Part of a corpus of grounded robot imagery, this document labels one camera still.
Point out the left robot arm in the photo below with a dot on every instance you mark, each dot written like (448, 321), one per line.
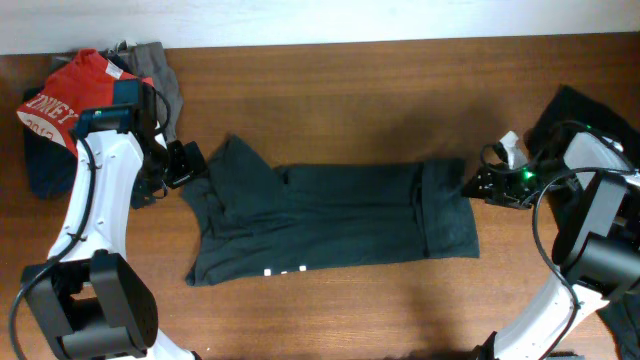
(87, 300)

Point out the black garment at right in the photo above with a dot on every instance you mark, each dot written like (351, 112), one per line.
(580, 115)

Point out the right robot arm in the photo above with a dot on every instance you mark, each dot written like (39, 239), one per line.
(557, 308)

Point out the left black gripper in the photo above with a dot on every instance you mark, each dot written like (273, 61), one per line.
(189, 161)

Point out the navy folded garment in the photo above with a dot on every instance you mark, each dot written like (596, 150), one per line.
(50, 166)

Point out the dark green t-shirt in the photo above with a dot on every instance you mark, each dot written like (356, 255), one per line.
(258, 220)

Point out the red folded printed t-shirt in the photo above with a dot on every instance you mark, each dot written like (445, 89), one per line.
(87, 81)

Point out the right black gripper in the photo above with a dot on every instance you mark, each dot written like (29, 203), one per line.
(486, 174)

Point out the grey folded garment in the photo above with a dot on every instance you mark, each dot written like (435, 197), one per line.
(148, 62)

